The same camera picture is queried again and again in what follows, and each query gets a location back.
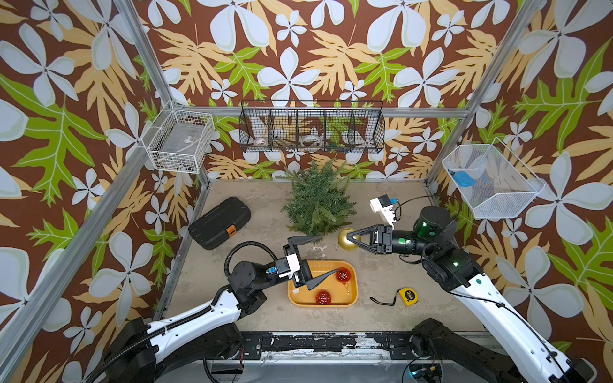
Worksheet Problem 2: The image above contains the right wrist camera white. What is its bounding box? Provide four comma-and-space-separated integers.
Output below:
369, 194, 398, 226

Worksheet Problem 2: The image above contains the black metal base rail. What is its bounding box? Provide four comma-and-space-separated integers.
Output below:
231, 331, 418, 361

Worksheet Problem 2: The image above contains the yellow tape measure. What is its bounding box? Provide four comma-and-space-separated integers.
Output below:
369, 287, 418, 307

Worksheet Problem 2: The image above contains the small green christmas tree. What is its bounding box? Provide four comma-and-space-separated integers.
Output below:
282, 161, 356, 236

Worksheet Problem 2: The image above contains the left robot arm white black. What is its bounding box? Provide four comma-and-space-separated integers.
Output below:
85, 236, 336, 382

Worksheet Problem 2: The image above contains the red ornament with gold cap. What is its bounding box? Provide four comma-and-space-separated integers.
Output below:
335, 267, 352, 284

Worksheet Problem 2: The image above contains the red faceted ornament ball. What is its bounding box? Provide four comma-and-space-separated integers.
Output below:
315, 290, 332, 306

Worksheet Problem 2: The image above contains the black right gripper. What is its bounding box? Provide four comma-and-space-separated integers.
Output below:
350, 228, 437, 260

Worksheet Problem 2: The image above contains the gold ornament ball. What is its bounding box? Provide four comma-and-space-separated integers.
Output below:
338, 228, 359, 251

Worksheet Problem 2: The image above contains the black tool case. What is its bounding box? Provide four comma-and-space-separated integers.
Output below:
188, 196, 252, 251

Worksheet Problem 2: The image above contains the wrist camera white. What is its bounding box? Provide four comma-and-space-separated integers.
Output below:
369, 194, 398, 226
276, 254, 301, 279

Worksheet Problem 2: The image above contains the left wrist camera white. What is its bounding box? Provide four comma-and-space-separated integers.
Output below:
276, 254, 301, 279

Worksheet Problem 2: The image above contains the white mesh basket right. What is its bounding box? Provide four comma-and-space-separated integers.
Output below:
442, 139, 545, 220

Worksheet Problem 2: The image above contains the white wire basket left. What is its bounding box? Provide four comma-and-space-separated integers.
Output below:
141, 102, 216, 174

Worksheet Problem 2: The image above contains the blue object in basket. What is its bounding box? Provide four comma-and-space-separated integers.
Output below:
452, 172, 476, 188

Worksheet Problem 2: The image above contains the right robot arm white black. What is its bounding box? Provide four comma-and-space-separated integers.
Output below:
346, 206, 595, 382

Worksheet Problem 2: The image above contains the black wire basket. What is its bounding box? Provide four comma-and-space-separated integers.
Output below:
238, 100, 386, 153

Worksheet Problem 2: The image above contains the yellow plastic tray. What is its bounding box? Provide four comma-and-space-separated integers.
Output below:
287, 260, 359, 308

